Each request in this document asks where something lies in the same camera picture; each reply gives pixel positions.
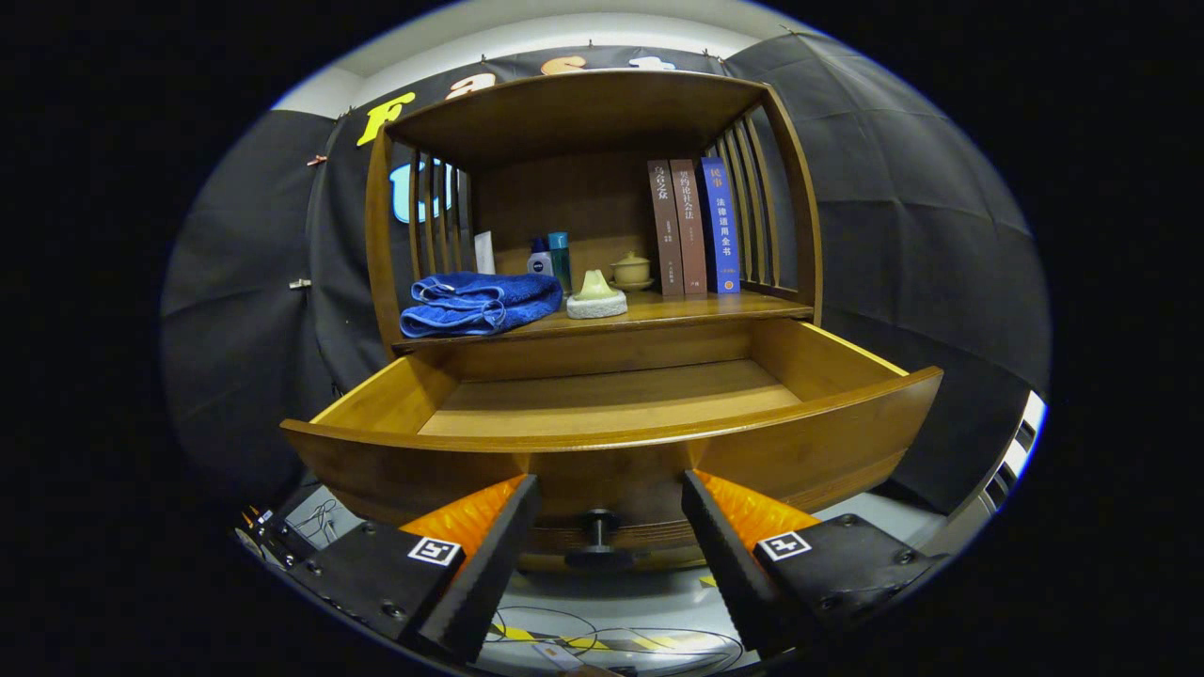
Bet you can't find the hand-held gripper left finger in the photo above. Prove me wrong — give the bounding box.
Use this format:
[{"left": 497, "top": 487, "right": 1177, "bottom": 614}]
[{"left": 282, "top": 473, "right": 543, "bottom": 667}]

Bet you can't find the blue book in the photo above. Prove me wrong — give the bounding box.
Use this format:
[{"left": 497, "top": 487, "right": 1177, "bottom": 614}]
[{"left": 698, "top": 156, "right": 742, "bottom": 295}]

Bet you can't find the blue folded towel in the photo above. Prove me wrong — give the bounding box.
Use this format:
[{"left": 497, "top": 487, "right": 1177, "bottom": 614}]
[{"left": 400, "top": 272, "right": 563, "bottom": 339}]

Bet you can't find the beige lidded teacup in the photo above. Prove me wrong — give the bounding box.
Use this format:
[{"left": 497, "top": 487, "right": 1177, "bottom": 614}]
[{"left": 610, "top": 250, "right": 655, "bottom": 291}]

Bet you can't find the black device with cables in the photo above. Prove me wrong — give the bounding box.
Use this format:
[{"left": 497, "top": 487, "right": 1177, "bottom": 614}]
[{"left": 235, "top": 503, "right": 316, "bottom": 570}]

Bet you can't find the wooden drawer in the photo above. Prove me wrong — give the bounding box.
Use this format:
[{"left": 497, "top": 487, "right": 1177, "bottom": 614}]
[{"left": 280, "top": 318, "right": 944, "bottom": 573}]

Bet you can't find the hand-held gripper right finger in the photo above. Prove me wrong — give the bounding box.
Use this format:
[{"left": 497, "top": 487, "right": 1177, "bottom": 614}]
[{"left": 681, "top": 468, "right": 946, "bottom": 659}]

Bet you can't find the dark brown book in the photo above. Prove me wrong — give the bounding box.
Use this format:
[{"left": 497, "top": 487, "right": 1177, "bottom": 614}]
[{"left": 646, "top": 159, "right": 685, "bottom": 299}]

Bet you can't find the wooden cabinet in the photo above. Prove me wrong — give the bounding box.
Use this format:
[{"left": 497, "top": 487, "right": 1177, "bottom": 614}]
[{"left": 280, "top": 68, "right": 944, "bottom": 575}]

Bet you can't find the wooden countertop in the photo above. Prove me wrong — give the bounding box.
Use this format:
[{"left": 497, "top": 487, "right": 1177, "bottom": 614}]
[{"left": 390, "top": 287, "right": 815, "bottom": 355}]

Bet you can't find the reddish brown book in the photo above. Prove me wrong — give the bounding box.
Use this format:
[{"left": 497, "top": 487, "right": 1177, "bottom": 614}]
[{"left": 670, "top": 158, "right": 708, "bottom": 296}]

